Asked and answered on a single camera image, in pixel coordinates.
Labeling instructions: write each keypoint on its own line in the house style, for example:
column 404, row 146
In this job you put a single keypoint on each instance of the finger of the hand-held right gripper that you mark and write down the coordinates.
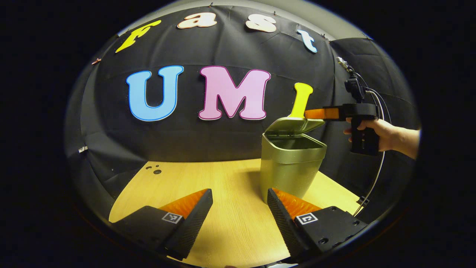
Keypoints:
column 321, row 113

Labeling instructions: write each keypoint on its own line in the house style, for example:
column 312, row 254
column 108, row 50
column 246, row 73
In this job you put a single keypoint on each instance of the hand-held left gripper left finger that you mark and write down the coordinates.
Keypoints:
column 195, row 227

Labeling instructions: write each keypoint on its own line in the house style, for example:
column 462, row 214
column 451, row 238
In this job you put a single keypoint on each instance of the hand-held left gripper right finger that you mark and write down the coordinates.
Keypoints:
column 282, row 227

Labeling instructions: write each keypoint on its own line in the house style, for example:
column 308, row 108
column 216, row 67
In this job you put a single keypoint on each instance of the green desktop garbage bin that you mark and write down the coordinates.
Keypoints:
column 286, row 171

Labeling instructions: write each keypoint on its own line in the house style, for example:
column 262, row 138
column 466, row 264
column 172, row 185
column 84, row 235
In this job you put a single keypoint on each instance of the wooden desktop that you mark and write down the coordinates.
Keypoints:
column 223, row 186

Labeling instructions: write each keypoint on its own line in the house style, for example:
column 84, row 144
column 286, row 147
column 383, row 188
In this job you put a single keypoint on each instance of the black table edge clamp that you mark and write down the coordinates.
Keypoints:
column 363, row 201

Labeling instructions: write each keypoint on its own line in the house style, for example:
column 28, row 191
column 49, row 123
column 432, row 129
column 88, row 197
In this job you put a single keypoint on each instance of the black backdrop cloth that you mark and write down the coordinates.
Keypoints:
column 223, row 141

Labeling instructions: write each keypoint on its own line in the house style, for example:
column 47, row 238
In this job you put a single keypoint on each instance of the silver cloth clip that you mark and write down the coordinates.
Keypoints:
column 83, row 149

